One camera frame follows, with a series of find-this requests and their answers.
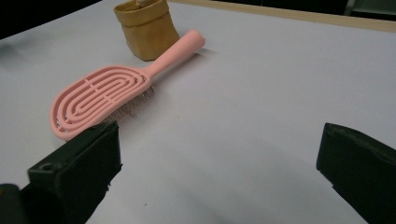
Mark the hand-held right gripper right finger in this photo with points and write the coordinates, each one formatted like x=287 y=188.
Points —
x=361 y=168

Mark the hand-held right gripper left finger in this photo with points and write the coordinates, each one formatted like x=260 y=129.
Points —
x=81 y=168

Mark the pink hairbrush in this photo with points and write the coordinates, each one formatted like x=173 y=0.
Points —
x=174 y=53

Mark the tan paper bag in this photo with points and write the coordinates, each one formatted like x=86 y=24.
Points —
x=149 y=34

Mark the grey metal frame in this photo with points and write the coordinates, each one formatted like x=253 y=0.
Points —
x=370 y=5

